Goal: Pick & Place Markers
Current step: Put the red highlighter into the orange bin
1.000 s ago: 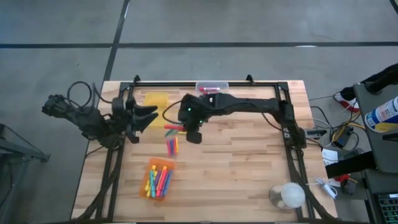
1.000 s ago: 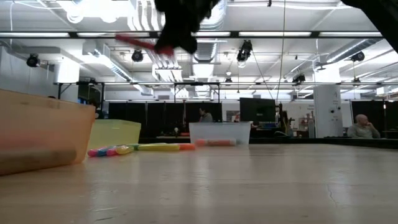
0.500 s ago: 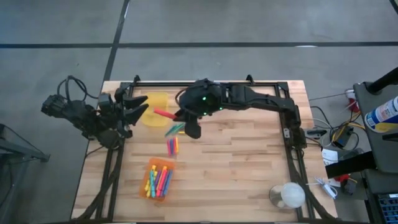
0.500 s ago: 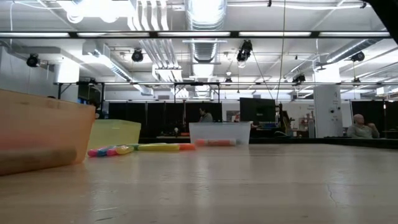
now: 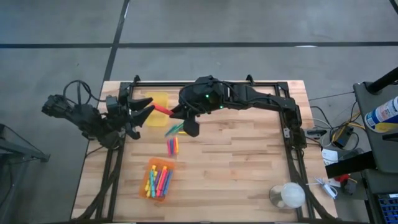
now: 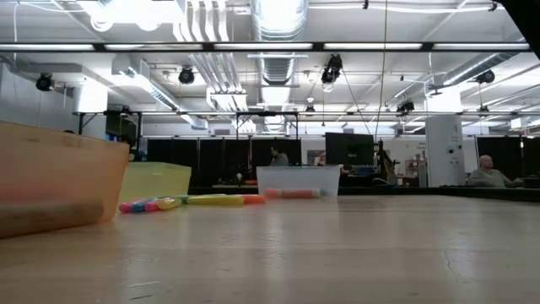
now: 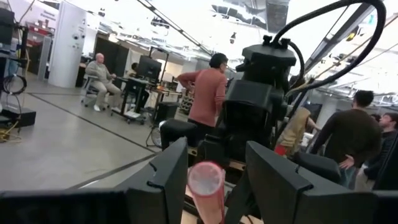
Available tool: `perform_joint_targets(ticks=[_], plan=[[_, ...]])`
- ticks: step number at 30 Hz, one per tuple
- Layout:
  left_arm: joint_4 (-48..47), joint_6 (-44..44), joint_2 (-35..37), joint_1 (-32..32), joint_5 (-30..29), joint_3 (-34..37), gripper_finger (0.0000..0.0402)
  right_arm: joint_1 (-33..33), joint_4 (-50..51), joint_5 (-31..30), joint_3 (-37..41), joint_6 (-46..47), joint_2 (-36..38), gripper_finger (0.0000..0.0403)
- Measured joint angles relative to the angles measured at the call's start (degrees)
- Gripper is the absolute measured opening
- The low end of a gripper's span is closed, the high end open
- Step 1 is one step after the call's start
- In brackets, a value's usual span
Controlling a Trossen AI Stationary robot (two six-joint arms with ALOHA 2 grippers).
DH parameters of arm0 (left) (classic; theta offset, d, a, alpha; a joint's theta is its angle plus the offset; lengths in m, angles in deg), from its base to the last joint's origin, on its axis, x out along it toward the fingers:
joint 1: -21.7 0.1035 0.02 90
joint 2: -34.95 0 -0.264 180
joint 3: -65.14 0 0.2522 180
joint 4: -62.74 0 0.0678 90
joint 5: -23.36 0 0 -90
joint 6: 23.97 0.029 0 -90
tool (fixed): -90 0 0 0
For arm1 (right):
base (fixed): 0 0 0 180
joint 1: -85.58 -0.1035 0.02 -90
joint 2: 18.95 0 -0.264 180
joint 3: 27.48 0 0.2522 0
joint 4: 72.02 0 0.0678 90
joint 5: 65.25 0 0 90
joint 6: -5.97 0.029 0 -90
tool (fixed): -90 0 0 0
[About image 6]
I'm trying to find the yellow-orange highlighter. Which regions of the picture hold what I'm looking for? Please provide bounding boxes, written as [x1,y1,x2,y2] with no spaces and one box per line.
[185,193,245,207]

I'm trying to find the yellow translucent plastic bin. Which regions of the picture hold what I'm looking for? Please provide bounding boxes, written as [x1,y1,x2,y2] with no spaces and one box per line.
[119,161,192,204]

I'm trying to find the person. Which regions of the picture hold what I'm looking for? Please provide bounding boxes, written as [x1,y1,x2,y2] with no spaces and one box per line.
[269,145,290,167]
[467,154,524,189]

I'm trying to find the clear plastic bin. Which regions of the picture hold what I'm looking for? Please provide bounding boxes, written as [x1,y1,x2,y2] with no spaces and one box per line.
[256,164,343,198]

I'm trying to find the black monitor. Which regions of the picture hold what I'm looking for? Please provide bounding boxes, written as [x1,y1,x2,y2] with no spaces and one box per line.
[324,132,375,166]

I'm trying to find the black curtain partition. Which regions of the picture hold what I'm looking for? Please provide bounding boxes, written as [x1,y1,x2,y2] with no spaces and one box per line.
[475,135,540,178]
[145,138,303,187]

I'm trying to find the black pipe truss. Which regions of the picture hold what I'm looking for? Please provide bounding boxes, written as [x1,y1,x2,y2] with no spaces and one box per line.
[71,109,540,140]

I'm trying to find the thin yellow-orange marker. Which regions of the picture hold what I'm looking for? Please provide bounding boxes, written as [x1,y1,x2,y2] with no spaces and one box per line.
[156,197,183,211]

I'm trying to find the black equipment stand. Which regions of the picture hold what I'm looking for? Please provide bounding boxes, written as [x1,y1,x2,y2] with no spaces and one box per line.
[376,138,400,187]

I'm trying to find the white ceiling pipes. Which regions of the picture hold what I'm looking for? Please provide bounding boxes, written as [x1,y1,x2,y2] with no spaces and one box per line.
[175,0,250,111]

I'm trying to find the white pillar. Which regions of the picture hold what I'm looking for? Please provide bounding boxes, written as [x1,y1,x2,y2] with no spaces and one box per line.
[424,86,467,187]

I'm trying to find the black bar with light strips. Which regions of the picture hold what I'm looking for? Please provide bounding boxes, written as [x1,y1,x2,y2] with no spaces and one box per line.
[0,41,532,54]

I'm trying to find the orange translucent plastic bin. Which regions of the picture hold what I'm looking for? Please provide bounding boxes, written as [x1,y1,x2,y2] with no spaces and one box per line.
[0,120,130,240]

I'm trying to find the silver round ceiling duct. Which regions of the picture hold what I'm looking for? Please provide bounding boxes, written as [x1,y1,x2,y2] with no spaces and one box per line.
[251,0,309,132]

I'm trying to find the black aluminium table frame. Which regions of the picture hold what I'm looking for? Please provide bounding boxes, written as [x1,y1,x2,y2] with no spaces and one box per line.
[187,184,540,203]

